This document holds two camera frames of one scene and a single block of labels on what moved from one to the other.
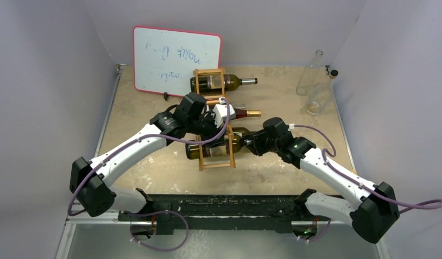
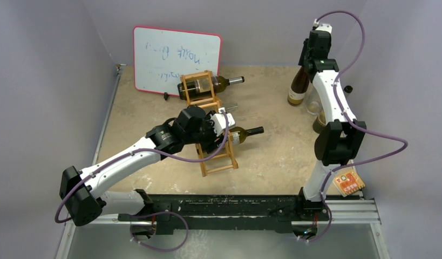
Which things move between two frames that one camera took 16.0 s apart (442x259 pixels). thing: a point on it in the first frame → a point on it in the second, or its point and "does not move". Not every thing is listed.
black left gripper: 214,130 does not move
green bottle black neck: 240,131 does not move
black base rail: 174,213 does not move
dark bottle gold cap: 218,148 → 319,123
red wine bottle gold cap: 240,113 → 298,88
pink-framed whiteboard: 164,59 does not move
